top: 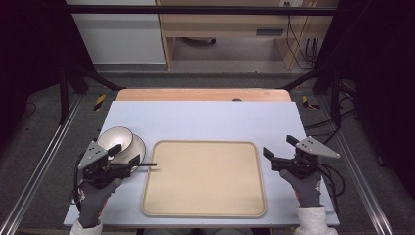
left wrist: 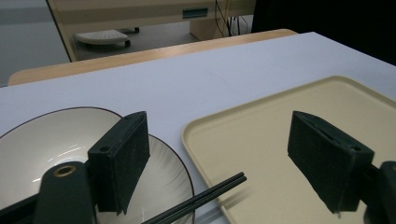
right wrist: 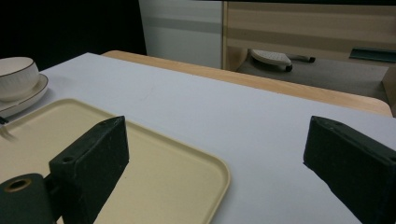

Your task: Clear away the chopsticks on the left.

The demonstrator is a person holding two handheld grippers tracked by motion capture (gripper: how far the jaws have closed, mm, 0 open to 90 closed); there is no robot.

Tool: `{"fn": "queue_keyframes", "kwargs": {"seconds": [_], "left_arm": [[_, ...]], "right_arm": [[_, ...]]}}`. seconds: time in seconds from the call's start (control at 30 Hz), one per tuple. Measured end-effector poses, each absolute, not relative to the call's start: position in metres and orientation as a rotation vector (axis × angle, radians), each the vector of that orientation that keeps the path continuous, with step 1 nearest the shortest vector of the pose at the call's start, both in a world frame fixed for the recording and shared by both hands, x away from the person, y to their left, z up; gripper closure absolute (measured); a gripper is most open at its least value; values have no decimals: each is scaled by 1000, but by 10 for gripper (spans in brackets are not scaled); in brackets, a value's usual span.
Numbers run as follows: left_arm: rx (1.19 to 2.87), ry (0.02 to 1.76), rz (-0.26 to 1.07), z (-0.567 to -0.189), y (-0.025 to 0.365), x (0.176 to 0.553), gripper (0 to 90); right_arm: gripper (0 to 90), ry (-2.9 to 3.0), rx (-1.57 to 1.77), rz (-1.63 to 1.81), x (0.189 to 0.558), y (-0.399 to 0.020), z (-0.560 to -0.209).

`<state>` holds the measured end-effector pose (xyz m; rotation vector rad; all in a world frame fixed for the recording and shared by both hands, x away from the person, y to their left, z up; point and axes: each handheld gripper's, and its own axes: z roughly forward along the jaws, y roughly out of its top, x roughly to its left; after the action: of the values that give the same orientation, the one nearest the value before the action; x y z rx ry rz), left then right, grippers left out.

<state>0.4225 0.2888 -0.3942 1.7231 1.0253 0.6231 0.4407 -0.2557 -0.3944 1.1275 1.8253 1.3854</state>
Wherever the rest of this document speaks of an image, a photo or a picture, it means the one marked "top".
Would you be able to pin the black metal stand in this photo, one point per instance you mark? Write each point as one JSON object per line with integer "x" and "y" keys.
{"x": 70, "y": 88}
{"x": 329, "y": 88}

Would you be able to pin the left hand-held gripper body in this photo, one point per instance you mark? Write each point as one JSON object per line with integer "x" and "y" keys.
{"x": 93, "y": 156}

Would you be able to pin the white cabinet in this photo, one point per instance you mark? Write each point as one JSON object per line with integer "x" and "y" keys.
{"x": 120, "y": 36}

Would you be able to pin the white bowl with dark rim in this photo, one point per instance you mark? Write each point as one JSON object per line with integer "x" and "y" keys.
{"x": 115, "y": 138}

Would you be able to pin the black horizontal frame bar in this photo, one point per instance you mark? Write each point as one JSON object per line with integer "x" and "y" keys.
{"x": 195, "y": 9}

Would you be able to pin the wooden desk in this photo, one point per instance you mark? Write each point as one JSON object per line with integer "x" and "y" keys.
{"x": 225, "y": 24}

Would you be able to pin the aluminium rail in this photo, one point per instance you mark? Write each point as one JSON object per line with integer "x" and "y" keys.
{"x": 39, "y": 163}
{"x": 359, "y": 169}

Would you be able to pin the yellow black tape strip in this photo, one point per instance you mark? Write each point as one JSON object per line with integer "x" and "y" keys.
{"x": 308, "y": 102}
{"x": 100, "y": 102}

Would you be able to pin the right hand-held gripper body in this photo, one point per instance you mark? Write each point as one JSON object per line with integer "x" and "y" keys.
{"x": 311, "y": 148}

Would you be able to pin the person's left hand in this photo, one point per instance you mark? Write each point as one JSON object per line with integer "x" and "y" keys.
{"x": 94, "y": 200}

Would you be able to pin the thin black stick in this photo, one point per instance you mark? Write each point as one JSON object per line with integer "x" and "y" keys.
{"x": 147, "y": 164}

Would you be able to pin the person's right hand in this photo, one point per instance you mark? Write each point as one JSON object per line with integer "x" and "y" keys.
{"x": 306, "y": 192}

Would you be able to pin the beige tray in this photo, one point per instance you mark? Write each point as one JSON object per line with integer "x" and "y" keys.
{"x": 204, "y": 179}

